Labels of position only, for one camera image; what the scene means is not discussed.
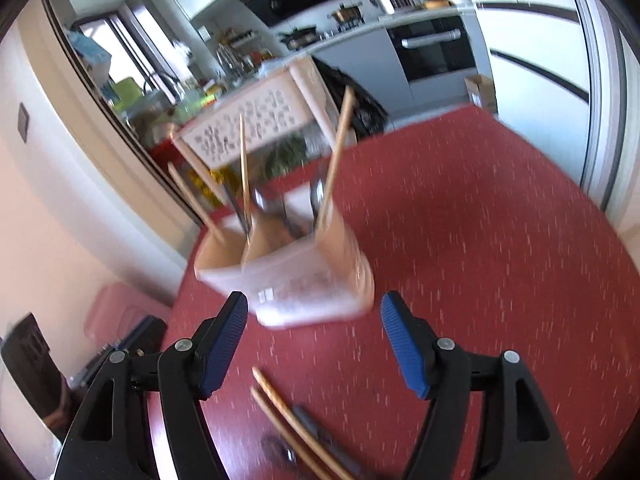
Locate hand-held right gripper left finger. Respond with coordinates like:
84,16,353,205
52,291,249,480

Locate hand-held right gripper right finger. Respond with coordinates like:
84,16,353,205
380,291,576,480

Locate white plastic utensil holder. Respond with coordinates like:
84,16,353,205
194,195,376,330

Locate pink plastic stools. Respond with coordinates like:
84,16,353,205
85,282,176,356

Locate yellow oil bottle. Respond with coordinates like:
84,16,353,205
190,167,241,211

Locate white flower-pattern basket cart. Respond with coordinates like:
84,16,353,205
172,55,361,196

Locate black cloth bag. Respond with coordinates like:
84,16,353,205
312,57,391,141

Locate cardboard box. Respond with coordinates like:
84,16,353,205
464,74,498,113

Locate spice rack with bottles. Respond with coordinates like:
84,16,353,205
215,30,276,76

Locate black built-in oven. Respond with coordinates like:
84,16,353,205
385,15,478,83

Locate black wok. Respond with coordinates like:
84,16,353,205
277,25,321,50

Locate blue carton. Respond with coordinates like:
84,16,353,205
67,27,113,68

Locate white refrigerator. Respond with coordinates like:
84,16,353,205
450,0,596,186

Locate steel cooking pot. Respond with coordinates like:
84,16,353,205
330,4,363,25

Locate grey wall switch panel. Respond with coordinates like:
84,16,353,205
17,102,32,143

